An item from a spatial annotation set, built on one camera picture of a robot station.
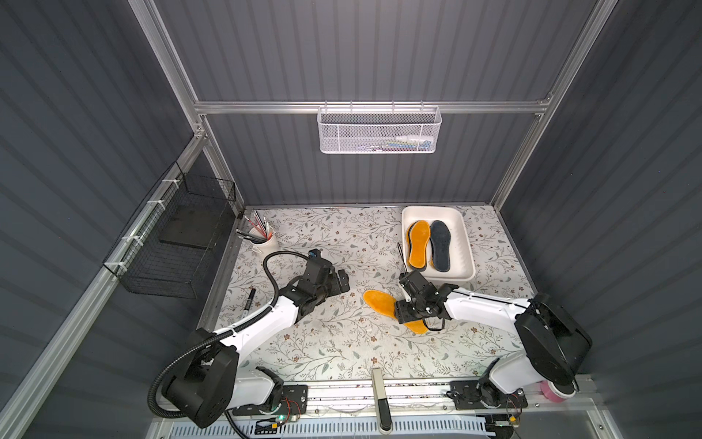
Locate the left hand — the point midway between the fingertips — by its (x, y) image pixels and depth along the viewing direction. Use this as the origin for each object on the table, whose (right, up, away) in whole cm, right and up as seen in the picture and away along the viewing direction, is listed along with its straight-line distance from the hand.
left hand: (341, 282), depth 86 cm
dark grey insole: (+38, +14, +20) cm, 45 cm away
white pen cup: (-27, +11, +11) cm, 31 cm away
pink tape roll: (+57, -27, -13) cm, 64 cm away
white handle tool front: (+12, -28, -17) cm, 35 cm away
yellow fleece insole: (+30, +15, +22) cm, 40 cm away
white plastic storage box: (+45, +4, +17) cm, 48 cm away
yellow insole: (+15, -9, +5) cm, 18 cm away
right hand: (+21, -10, +3) cm, 23 cm away
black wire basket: (-43, +13, -12) cm, 47 cm away
